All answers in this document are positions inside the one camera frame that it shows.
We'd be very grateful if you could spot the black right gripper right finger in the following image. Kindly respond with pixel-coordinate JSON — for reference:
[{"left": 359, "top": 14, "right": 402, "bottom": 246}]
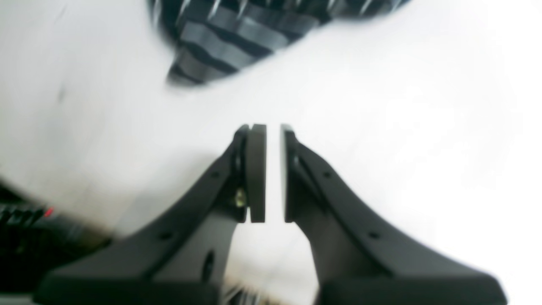
[{"left": 280, "top": 124, "right": 508, "bottom": 305}]

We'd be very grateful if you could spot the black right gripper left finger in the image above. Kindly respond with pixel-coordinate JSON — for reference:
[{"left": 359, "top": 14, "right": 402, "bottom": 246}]
[{"left": 33, "top": 124, "right": 267, "bottom": 305}]

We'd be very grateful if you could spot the navy white striped T-shirt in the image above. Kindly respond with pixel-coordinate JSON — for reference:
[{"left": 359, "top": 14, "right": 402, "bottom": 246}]
[{"left": 147, "top": 0, "right": 407, "bottom": 87}]

